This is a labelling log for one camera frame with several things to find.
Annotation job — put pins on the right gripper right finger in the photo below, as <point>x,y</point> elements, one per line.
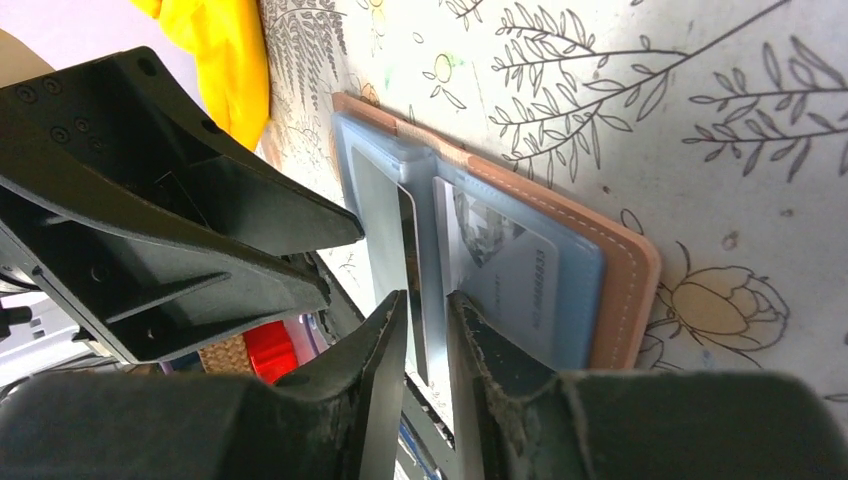
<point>515,418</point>

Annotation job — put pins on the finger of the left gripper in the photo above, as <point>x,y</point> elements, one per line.
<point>152,285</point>
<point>116,142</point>

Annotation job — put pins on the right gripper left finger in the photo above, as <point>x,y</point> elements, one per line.
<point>182,426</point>

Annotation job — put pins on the pink leather card holder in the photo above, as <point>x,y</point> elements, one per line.
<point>633,263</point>

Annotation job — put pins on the yellow cloth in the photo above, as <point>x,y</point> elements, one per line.
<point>226,40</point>

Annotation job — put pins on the floral patterned table mat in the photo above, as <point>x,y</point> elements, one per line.
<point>717,129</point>

